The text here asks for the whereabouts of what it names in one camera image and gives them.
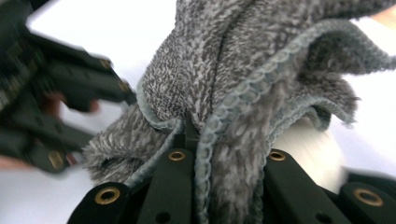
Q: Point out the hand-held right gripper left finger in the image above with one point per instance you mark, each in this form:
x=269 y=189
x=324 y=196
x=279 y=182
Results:
x=168 y=193

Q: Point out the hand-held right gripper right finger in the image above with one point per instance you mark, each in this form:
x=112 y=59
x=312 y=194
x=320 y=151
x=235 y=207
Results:
x=295 y=199

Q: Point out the grey fluffy towel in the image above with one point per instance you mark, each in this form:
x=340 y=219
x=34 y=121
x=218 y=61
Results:
x=218 y=77

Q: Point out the pale blue table sheet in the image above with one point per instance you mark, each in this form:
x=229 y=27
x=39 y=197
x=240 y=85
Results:
x=93 y=25

